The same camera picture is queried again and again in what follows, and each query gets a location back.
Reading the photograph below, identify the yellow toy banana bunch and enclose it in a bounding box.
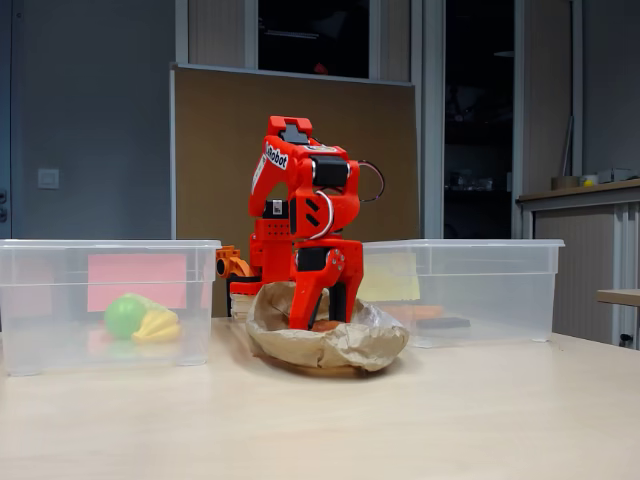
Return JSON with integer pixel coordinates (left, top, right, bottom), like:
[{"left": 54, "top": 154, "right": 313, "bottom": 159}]
[{"left": 131, "top": 308, "right": 181, "bottom": 345}]

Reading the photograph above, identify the green toy apple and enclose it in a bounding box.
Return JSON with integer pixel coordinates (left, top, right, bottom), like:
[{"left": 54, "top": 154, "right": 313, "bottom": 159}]
[{"left": 103, "top": 294, "right": 147, "bottom": 341}]

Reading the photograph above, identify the yellow-green paper label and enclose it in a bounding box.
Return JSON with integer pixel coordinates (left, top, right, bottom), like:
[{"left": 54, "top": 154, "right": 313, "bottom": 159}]
[{"left": 360, "top": 252, "right": 421, "bottom": 302}]

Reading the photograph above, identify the clear plastic bin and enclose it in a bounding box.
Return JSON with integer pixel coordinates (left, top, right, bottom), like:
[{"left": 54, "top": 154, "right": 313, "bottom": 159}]
[
  {"left": 0, "top": 238, "right": 224, "bottom": 377},
  {"left": 360, "top": 238, "right": 566, "bottom": 350}
]

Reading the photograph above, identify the pink paper label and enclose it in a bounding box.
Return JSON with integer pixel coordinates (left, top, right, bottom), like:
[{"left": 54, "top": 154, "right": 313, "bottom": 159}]
[{"left": 87, "top": 253, "right": 189, "bottom": 314}]

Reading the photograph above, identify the crumpled brown paper bag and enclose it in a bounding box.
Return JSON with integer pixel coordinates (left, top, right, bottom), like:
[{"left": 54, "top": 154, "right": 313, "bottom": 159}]
[{"left": 244, "top": 281, "right": 410, "bottom": 372}]

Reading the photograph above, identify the wooden base block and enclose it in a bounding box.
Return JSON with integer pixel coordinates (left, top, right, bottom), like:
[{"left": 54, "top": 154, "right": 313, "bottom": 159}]
[{"left": 229, "top": 293, "right": 256, "bottom": 319}]

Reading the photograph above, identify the orange table clamp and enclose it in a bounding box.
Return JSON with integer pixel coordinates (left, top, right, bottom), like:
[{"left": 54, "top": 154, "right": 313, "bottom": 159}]
[{"left": 215, "top": 244, "right": 261, "bottom": 281}]

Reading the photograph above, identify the brown cork pin board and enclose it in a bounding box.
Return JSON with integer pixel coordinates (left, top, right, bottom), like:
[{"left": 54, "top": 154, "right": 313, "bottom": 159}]
[{"left": 169, "top": 62, "right": 421, "bottom": 319}]

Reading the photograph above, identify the grey cabinet with wooden top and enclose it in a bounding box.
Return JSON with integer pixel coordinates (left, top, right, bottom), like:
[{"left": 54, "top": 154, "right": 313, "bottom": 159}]
[{"left": 516, "top": 178, "right": 640, "bottom": 346}]

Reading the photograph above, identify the wooden side table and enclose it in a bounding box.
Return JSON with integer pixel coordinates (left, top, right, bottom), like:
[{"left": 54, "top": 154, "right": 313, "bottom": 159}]
[{"left": 595, "top": 288, "right": 640, "bottom": 307}]

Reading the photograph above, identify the white red servo cable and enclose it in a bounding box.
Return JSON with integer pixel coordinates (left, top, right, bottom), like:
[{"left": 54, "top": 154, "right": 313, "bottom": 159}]
[{"left": 314, "top": 192, "right": 337, "bottom": 240}]

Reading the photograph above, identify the thin servo cable loop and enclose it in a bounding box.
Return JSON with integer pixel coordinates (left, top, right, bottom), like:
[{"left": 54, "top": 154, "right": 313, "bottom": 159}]
[{"left": 357, "top": 159, "right": 387, "bottom": 204}]

